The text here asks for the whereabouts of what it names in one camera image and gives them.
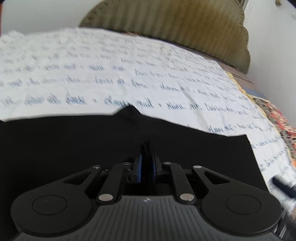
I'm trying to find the black pants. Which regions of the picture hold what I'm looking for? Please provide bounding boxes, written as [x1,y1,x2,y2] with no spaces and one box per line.
[0,105,270,209]

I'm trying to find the pink mattress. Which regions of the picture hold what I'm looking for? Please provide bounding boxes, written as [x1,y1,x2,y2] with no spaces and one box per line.
[221,61,255,85]

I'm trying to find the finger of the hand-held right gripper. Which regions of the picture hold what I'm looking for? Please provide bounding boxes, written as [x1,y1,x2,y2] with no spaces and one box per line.
[272,176,296,199]

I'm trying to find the white script printed blanket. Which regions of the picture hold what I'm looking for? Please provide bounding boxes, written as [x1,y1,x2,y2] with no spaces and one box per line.
[0,27,296,202]

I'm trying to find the floral bedsheet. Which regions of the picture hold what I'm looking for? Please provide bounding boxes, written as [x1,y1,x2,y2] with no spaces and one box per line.
[228,72,296,167]

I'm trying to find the olive upholstered headboard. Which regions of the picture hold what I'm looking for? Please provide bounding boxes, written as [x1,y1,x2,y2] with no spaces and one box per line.
[79,0,251,75]

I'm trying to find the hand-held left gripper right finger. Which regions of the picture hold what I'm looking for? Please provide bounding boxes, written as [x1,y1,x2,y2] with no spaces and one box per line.
[150,153,232,206]

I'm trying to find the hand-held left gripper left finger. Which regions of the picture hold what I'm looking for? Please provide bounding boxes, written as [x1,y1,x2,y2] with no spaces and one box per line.
[62,154,144,205]

